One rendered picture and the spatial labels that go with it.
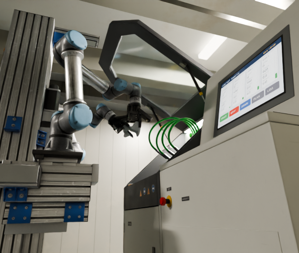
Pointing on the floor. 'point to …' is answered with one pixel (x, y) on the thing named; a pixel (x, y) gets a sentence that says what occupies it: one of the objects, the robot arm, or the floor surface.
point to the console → (253, 165)
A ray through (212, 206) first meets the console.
